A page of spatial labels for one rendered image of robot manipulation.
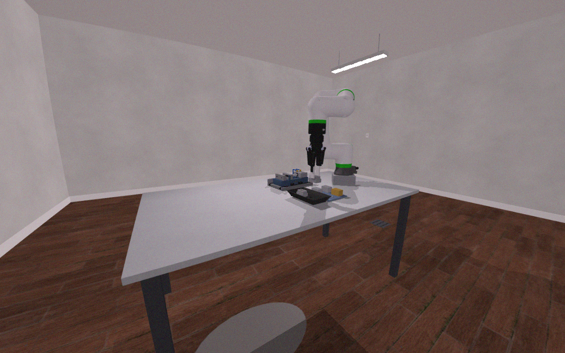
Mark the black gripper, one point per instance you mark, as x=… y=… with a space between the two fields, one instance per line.
x=315 y=153

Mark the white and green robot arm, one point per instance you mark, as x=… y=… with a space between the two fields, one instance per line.
x=325 y=104

